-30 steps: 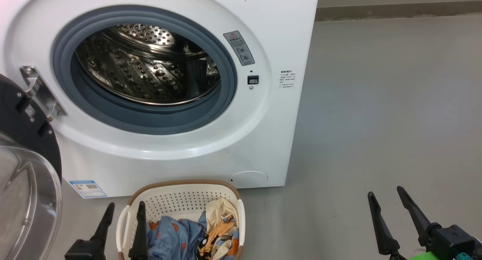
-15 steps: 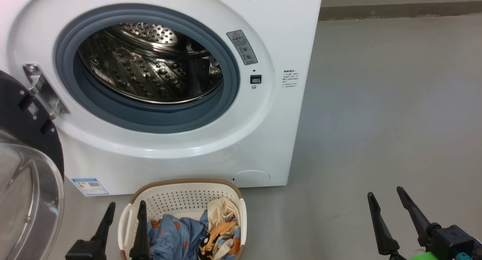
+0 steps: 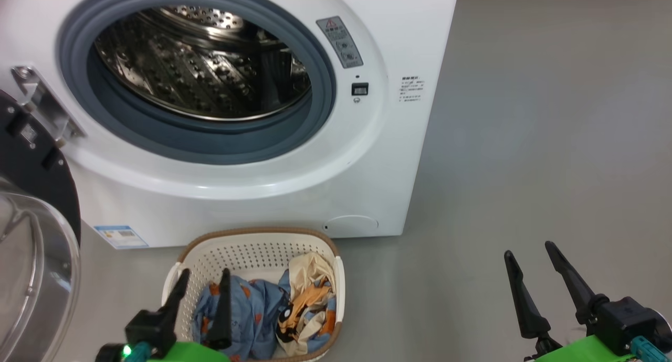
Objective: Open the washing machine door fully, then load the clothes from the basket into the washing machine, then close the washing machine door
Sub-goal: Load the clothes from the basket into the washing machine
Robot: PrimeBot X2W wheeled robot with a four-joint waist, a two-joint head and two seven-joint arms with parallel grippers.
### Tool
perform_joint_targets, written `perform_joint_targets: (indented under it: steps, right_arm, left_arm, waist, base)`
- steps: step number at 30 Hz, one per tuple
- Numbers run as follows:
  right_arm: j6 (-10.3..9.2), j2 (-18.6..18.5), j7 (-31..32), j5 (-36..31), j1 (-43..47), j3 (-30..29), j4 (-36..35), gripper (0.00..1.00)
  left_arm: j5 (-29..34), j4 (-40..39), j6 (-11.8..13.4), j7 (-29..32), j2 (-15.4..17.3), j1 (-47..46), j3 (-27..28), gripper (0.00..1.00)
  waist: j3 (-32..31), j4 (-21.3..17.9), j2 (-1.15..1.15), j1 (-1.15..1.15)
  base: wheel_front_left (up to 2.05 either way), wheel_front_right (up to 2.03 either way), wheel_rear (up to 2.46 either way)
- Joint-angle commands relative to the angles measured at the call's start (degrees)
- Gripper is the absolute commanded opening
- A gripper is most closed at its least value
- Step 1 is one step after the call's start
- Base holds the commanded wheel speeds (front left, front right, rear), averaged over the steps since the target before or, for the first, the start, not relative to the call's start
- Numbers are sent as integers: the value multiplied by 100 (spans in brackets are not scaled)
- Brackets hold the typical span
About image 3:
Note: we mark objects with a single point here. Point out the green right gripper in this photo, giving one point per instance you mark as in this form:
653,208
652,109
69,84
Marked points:
583,351

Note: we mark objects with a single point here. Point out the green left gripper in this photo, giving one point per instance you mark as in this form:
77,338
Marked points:
194,354

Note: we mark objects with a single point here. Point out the blue garment with orange print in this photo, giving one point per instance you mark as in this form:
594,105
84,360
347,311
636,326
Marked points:
252,315

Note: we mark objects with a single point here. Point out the cream garment with orange print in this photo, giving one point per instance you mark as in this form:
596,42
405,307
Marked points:
310,278

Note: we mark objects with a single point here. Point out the black glass washing machine door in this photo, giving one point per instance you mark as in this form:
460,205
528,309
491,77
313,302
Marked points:
31,231

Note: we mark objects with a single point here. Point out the cream perforated laundry basket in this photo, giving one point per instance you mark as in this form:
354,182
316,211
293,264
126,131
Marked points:
252,246

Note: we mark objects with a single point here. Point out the grey rubber door seal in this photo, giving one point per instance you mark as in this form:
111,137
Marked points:
210,141

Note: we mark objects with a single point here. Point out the white front-load washing machine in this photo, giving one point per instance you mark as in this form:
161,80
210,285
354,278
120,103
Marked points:
399,141

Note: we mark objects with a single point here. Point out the steel washing machine drum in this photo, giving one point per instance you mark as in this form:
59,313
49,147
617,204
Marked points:
199,68

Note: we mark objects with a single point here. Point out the metal door hinge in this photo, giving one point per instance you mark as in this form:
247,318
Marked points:
44,102

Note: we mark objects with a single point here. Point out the black door latch slot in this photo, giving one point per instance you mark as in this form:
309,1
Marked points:
359,89

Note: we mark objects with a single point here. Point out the blue energy label sticker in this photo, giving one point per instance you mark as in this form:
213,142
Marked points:
121,237

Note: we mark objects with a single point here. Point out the small printed text sticker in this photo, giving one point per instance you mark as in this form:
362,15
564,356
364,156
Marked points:
412,89

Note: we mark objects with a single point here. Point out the grey warning sticker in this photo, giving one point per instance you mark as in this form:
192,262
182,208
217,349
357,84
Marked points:
340,42

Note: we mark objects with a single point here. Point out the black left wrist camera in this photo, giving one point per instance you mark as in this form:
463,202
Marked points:
149,328

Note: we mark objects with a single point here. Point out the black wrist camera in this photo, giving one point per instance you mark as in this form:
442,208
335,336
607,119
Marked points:
627,322
149,328

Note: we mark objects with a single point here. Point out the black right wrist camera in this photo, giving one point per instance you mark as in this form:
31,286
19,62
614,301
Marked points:
627,322

